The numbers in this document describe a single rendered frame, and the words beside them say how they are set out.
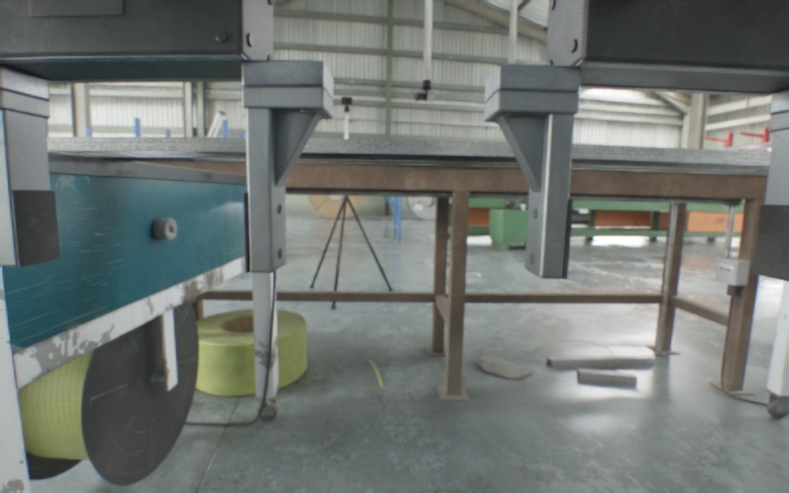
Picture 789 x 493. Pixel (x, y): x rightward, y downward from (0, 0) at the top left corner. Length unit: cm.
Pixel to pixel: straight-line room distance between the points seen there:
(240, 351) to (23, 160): 126
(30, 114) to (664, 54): 32
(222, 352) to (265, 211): 131
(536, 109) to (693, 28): 8
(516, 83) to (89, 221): 49
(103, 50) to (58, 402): 85
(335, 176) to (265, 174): 113
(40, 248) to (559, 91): 28
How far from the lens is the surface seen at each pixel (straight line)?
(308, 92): 21
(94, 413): 96
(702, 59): 24
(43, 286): 53
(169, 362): 107
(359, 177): 133
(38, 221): 29
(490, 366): 172
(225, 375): 154
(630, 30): 23
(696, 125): 1115
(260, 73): 21
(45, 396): 103
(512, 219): 543
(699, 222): 811
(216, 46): 21
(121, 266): 62
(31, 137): 29
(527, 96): 21
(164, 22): 23
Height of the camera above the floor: 70
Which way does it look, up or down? 7 degrees down
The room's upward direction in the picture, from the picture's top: 1 degrees clockwise
